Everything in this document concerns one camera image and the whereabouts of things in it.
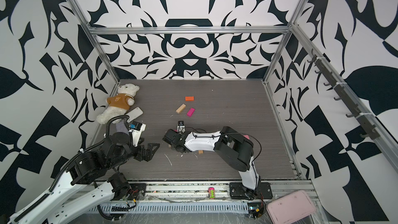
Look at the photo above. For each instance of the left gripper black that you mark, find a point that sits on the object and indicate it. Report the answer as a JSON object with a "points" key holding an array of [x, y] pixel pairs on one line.
{"points": [[143, 155]]}

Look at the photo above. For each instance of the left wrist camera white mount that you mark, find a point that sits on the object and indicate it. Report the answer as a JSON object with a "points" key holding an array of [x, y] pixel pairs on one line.
{"points": [[136, 129]]}

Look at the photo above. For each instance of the grey cylindrical pouch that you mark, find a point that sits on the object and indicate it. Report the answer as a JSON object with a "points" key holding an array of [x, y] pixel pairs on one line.
{"points": [[120, 127]]}

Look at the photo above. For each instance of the white cable duct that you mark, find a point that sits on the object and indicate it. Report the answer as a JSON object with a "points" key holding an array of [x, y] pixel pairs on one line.
{"points": [[180, 208]]}

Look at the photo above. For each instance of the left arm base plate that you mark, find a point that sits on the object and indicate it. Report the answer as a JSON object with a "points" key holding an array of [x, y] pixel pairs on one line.
{"points": [[137, 191]]}

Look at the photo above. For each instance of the orange block far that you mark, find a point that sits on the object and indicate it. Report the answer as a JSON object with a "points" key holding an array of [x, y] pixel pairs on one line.
{"points": [[189, 98]]}

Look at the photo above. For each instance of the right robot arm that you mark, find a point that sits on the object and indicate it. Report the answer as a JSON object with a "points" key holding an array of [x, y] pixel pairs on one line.
{"points": [[231, 146]]}

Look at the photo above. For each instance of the white teddy bear brown shirt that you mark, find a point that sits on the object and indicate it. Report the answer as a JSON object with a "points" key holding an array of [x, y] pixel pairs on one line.
{"points": [[119, 104]]}

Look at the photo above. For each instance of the wall hook rail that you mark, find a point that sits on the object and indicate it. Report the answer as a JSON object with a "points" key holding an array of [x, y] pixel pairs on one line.
{"points": [[345, 94]]}

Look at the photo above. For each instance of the magenta block far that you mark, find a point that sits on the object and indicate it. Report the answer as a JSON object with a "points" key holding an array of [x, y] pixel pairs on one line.
{"points": [[190, 112]]}

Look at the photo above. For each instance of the pink tray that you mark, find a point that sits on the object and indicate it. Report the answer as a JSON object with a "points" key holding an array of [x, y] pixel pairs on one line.
{"points": [[291, 208]]}

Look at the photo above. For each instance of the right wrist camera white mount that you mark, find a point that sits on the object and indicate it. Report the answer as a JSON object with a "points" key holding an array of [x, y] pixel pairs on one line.
{"points": [[181, 127]]}

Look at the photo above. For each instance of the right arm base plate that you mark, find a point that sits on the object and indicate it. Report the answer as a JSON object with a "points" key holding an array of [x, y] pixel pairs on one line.
{"points": [[238, 192]]}

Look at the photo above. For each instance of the green circuit board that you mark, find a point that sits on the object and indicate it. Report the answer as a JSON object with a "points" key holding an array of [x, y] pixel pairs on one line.
{"points": [[255, 210]]}

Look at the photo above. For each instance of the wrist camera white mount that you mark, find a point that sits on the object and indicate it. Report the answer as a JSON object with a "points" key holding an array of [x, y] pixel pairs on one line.
{"points": [[136, 129], [181, 127]]}

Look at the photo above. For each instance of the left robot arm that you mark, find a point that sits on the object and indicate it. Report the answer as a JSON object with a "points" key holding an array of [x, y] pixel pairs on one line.
{"points": [[52, 206]]}

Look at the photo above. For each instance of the white rectangular case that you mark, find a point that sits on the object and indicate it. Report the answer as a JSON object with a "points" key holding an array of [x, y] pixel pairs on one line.
{"points": [[134, 114]]}

